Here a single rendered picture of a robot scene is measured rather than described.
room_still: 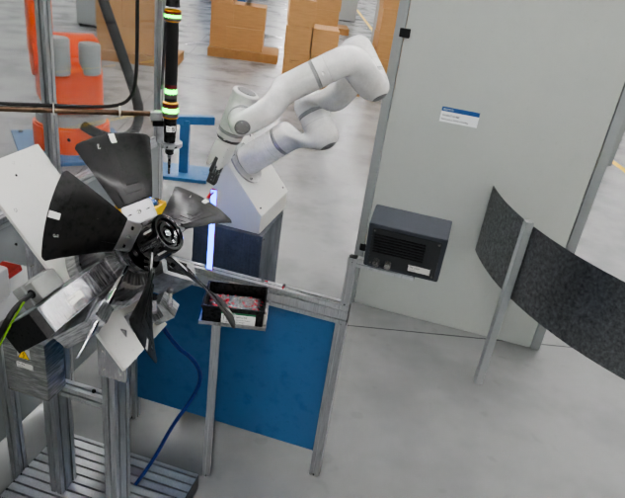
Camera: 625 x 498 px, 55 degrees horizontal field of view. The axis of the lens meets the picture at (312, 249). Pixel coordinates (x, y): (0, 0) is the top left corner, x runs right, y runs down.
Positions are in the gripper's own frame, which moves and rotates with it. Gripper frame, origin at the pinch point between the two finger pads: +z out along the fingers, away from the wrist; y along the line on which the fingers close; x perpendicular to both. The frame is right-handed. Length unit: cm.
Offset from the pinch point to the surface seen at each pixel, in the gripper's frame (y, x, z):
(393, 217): -12, 58, -14
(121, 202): 30.9, -13.5, 5.3
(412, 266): -11, 72, -2
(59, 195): 57, -17, -5
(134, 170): 23.5, -15.9, -1.7
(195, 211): 8.8, 1.1, 9.5
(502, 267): -122, 123, 27
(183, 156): -291, -118, 149
